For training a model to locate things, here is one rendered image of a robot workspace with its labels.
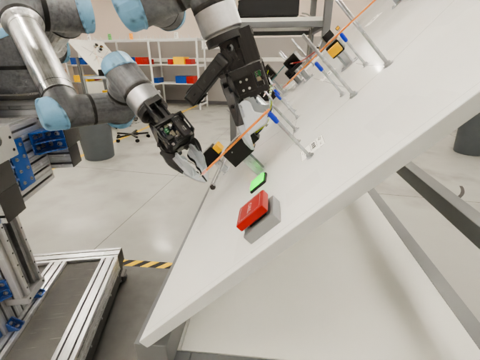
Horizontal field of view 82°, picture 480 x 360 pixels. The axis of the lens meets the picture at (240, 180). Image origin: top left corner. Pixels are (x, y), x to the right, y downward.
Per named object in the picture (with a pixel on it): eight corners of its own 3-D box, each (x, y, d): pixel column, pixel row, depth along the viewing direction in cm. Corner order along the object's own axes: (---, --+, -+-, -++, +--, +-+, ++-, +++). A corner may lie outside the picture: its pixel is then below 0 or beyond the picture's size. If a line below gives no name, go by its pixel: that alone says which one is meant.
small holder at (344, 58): (358, 51, 73) (341, 29, 72) (358, 60, 67) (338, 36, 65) (343, 63, 76) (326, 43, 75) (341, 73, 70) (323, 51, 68)
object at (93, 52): (139, 110, 735) (128, 41, 668) (112, 119, 629) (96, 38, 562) (114, 109, 748) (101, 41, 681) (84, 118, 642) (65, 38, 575)
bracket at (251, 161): (258, 170, 64) (243, 155, 62) (266, 163, 63) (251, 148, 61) (256, 178, 59) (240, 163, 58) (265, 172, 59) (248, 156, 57)
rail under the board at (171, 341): (138, 369, 47) (133, 343, 45) (230, 152, 155) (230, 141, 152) (170, 372, 47) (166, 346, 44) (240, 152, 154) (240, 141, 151)
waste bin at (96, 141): (81, 164, 365) (69, 116, 339) (82, 154, 402) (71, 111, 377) (119, 158, 384) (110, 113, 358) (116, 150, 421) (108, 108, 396)
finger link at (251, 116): (273, 142, 50) (259, 93, 50) (243, 151, 52) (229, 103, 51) (276, 142, 53) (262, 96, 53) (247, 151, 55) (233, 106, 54)
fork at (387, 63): (395, 61, 47) (342, -8, 44) (386, 68, 48) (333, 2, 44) (391, 60, 49) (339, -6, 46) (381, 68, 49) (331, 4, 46)
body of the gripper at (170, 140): (168, 148, 57) (133, 104, 58) (168, 163, 65) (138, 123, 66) (198, 130, 60) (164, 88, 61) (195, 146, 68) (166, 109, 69)
